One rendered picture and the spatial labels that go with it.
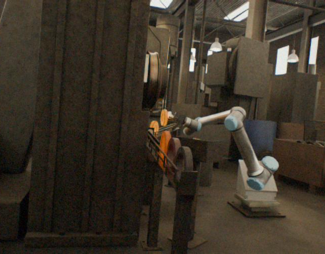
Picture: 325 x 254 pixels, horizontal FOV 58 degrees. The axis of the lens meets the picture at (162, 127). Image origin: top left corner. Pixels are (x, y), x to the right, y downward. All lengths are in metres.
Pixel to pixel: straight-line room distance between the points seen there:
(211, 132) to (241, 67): 1.57
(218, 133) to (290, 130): 1.50
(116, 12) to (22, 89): 1.12
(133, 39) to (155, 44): 3.27
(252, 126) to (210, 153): 3.75
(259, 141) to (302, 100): 1.92
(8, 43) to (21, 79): 0.30
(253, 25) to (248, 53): 1.04
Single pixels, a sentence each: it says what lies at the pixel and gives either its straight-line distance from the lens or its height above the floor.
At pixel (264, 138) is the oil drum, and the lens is 5.59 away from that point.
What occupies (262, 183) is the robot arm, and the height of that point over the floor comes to 0.34.
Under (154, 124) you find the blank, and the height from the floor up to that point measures 0.75.
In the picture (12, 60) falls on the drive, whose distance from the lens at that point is 2.72.
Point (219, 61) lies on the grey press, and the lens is 6.06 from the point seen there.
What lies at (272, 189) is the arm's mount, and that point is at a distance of 3.02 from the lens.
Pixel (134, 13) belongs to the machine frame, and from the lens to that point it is 1.95.
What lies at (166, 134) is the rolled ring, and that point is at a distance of 1.63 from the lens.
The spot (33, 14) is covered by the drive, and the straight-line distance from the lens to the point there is 2.76.
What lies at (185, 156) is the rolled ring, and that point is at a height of 0.69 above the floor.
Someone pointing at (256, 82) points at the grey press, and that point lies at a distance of 6.10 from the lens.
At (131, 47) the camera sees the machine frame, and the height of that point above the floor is 1.26.
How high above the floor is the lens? 0.88
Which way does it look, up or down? 3 degrees down
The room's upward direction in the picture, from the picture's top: 5 degrees clockwise
